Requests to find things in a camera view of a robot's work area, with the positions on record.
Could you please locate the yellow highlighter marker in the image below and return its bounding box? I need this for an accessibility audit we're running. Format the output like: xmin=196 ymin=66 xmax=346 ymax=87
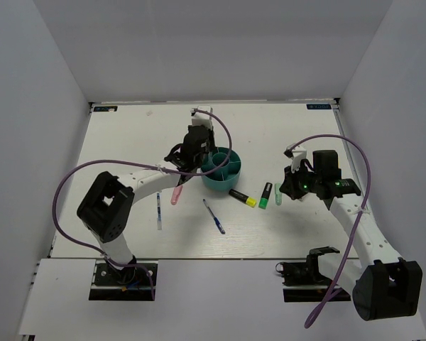
xmin=229 ymin=189 xmax=256 ymax=207

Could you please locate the blue table label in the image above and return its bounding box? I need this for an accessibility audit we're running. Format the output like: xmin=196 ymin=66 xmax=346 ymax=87
xmin=93 ymin=106 xmax=118 ymax=112
xmin=306 ymin=103 xmax=332 ymax=110

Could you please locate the right blue table label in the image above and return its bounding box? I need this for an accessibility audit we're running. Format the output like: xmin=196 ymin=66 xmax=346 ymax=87
xmin=306 ymin=103 xmax=332 ymax=110

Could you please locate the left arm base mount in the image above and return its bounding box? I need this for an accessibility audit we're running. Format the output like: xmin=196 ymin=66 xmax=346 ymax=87
xmin=89 ymin=262 xmax=158 ymax=301

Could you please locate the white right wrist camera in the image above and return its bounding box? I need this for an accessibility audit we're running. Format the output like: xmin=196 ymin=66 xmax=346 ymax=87
xmin=284 ymin=144 xmax=307 ymax=173

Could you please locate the teal round desk organizer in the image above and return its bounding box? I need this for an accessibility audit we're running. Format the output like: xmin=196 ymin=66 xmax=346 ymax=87
xmin=201 ymin=147 xmax=241 ymax=192

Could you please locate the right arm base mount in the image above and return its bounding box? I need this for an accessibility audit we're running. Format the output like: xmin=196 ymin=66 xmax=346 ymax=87
xmin=275 ymin=262 xmax=332 ymax=303

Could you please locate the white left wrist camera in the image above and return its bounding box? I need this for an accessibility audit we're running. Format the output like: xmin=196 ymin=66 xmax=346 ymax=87
xmin=191 ymin=105 xmax=213 ymax=131

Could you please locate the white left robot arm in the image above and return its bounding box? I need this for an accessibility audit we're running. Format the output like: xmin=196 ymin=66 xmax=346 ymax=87
xmin=77 ymin=122 xmax=214 ymax=283

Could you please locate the green highlighter marker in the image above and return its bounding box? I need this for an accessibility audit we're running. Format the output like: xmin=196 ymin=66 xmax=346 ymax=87
xmin=258 ymin=183 xmax=273 ymax=210

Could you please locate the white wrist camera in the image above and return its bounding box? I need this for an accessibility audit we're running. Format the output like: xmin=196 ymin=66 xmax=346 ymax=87
xmin=284 ymin=144 xmax=307 ymax=173
xmin=191 ymin=105 xmax=213 ymax=131

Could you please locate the left blue table label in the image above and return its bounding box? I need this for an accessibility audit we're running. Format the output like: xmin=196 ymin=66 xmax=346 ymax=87
xmin=93 ymin=106 xmax=118 ymax=112

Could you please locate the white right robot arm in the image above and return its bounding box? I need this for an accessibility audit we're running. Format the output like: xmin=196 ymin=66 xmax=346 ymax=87
xmin=280 ymin=146 xmax=422 ymax=320

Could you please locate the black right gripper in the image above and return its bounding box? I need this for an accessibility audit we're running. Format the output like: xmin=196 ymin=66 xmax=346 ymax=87
xmin=280 ymin=161 xmax=322 ymax=200

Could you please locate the clear blue gel pen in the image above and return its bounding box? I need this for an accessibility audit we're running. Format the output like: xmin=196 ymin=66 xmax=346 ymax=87
xmin=156 ymin=192 xmax=162 ymax=231

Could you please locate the blue ballpoint pen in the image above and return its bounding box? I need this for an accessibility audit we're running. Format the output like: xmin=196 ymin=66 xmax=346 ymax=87
xmin=202 ymin=199 xmax=226 ymax=235

